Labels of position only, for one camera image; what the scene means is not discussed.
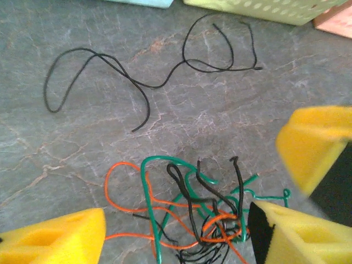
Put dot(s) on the pink plastic basket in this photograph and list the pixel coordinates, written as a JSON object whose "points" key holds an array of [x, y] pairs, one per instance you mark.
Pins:
{"points": [[335, 23]]}

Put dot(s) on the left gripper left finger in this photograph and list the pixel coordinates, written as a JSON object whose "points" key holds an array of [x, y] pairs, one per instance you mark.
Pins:
{"points": [[55, 242]]}

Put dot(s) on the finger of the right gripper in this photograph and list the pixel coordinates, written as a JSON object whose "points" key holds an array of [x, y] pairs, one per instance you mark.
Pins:
{"points": [[308, 154]]}

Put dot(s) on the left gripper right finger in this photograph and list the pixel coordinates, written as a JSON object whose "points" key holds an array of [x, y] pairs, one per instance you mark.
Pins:
{"points": [[302, 239]]}

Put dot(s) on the yellow-green plastic basket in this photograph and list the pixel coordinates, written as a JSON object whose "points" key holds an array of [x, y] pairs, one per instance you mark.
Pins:
{"points": [[261, 9]]}

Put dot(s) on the blue plastic basket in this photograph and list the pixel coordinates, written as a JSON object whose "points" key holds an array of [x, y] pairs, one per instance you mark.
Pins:
{"points": [[143, 2]]}

